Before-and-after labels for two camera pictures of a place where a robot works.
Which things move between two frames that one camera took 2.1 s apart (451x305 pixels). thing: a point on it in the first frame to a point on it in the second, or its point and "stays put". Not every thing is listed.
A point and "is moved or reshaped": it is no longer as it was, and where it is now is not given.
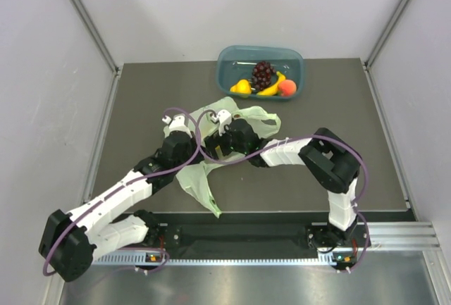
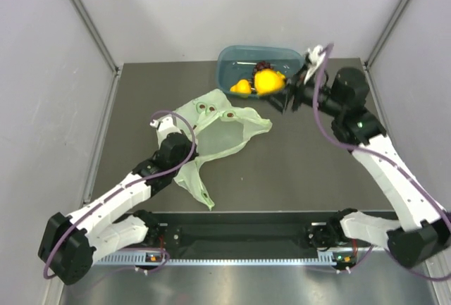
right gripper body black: (227, 142) to (302, 93)
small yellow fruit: (218, 151) to (268, 82)
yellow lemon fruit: (242, 86) stays put
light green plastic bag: (261, 122) is moved or reshaped
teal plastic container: (236, 63) stays put
